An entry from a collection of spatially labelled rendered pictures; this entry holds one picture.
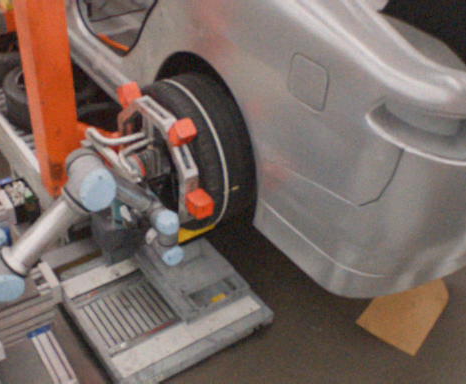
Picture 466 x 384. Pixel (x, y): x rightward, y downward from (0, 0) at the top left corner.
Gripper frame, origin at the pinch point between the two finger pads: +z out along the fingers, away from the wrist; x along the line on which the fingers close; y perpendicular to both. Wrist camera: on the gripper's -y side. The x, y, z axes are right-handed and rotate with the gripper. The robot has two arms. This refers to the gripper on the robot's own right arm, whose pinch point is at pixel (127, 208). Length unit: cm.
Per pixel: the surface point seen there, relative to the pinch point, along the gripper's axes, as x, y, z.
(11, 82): -17, -33, 181
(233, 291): -50, -66, -12
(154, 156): -12.5, 20.7, -0.4
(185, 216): -20.9, -6.1, -10.1
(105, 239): -7, -49, 37
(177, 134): -20.4, 30.0, -4.0
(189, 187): -23.4, 6.8, -8.7
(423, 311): -132, -82, -63
